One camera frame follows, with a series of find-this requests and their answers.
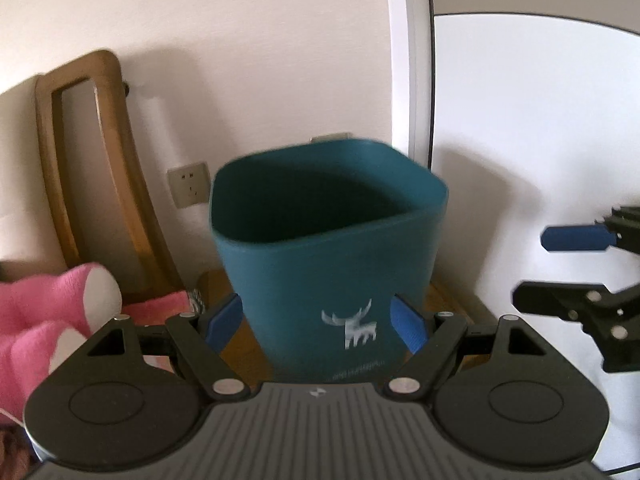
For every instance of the white door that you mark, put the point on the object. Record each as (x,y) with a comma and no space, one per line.
(525,125)

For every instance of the pink blanket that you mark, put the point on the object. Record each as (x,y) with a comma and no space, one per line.
(155,305)

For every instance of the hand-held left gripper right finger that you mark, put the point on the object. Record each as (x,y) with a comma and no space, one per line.
(407,322)

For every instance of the pink and white plush toy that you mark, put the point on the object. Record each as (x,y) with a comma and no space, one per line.
(45,310)

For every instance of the white door frame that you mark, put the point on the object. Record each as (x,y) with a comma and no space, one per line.
(407,60)

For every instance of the teal trash bin deer print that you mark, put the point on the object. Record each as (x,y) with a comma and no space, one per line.
(330,260)

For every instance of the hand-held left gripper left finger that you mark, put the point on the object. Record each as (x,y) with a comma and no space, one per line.
(226,317)

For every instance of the wooden chair back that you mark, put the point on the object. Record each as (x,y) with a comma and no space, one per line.
(125,210)

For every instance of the dark wall door stopper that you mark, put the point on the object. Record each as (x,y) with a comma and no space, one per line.
(128,88)

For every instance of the beige wall socket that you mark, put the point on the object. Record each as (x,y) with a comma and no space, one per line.
(330,136)
(190,184)

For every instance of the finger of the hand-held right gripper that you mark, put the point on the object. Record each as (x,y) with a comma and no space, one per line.
(575,238)
(590,305)

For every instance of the beige padded headboard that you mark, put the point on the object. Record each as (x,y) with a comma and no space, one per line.
(30,185)

